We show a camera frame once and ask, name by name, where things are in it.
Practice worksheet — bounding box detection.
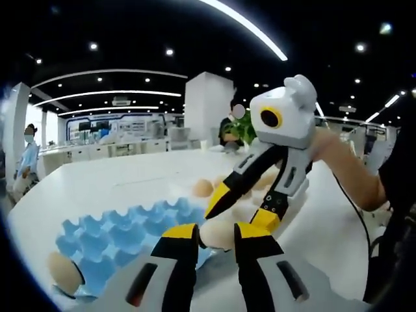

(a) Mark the group of brown eggs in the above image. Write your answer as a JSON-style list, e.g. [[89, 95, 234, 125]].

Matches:
[[194, 168, 283, 222]]

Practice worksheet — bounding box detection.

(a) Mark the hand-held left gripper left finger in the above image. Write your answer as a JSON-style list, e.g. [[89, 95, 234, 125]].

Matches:
[[103, 222, 200, 312]]

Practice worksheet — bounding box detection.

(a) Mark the green potted plant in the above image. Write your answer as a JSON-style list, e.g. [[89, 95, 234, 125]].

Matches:
[[227, 110, 259, 146]]

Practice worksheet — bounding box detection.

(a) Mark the blue framed display wall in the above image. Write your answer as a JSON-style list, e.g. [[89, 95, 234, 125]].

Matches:
[[63, 112, 170, 144]]

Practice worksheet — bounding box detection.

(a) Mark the white table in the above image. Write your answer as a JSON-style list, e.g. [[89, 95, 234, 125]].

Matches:
[[6, 148, 384, 312]]

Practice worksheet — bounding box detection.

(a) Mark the blue egg tray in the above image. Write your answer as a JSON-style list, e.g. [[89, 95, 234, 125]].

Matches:
[[54, 197, 217, 300]]

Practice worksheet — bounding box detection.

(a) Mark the single brown egg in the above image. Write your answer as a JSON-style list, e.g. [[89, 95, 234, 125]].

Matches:
[[198, 222, 235, 252], [46, 252, 86, 295]]

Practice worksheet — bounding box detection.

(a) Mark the white mesh office chair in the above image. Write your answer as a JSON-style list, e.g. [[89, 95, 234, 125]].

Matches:
[[168, 126, 192, 150]]

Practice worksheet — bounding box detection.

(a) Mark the right hand-held gripper cable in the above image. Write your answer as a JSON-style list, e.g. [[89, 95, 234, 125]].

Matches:
[[330, 165, 374, 257]]

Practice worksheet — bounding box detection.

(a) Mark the curved white ceiling light strip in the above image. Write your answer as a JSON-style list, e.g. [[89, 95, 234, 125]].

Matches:
[[198, 0, 289, 62]]

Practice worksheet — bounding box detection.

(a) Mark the white foam egg holder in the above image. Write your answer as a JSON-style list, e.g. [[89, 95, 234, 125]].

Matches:
[[191, 168, 313, 241]]

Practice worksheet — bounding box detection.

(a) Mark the row of white cabinets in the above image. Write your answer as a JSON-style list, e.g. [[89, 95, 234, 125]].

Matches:
[[38, 138, 173, 166]]

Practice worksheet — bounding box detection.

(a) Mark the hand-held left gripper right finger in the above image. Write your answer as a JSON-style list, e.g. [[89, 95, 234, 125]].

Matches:
[[233, 222, 322, 312]]

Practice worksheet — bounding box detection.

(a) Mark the person's right hand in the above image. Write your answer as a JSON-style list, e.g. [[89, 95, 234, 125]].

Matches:
[[311, 129, 343, 164]]

